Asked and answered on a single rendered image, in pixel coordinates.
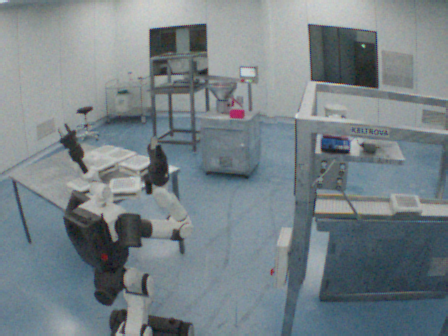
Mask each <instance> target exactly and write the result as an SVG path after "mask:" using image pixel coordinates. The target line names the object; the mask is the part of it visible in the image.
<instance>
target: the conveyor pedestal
mask: <svg viewBox="0 0 448 336"><path fill-rule="evenodd" d="M447 294H448V233H445V234H443V233H439V234H438V233H433V234H432V233H427V234H426V233H421V234H420V233H415V234H413V233H412V234H411V236H410V237H408V238H407V237H405V233H401V234H400V233H387V234H386V233H373V232H372V233H364V232H363V233H357V232H354V233H348V232H344V233H343V237H342V236H339V237H336V232H333V233H331V232H329V237H328V243H327V251H326V255H325V264H324V267H323V275H322V279H321V286H320V294H319V298H321V299H320V302H321V301H322V302H353V301H354V302H358V301H359V302H362V301H364V302H367V301H369V302H371V301H374V302H375V301H378V302H379V301H399V300H401V301H403V300H405V301H406V300H424V299H425V300H427V299H429V300H430V299H432V300H433V299H443V298H444V299H445V296H446V295H447Z"/></svg>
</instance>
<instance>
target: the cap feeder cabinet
mask: <svg viewBox="0 0 448 336"><path fill-rule="evenodd" d="M231 110H244V115H245V117H244V118H243V119H230V116H229V112H227V113H223V114H221V113H219V112H217V109H216V108H214V109H212V110H210V111H209V112H207V113H206V114H204V115H202V116H200V117H199V122H200V140H201V158H202V169H203V171H206V173H205V174H206V175H208V174H209V173H207V172H208V171H214V172H224V173H234V174H246V177H245V178H246V179H248V178H249V177H248V176H247V175H249V174H250V173H251V171H252V170H253V169H254V168H255V166H258V165H257V164H258V162H259V161H260V159H261V152H260V112H261V110H260V109H253V111H249V110H248V109H237V108H231Z"/></svg>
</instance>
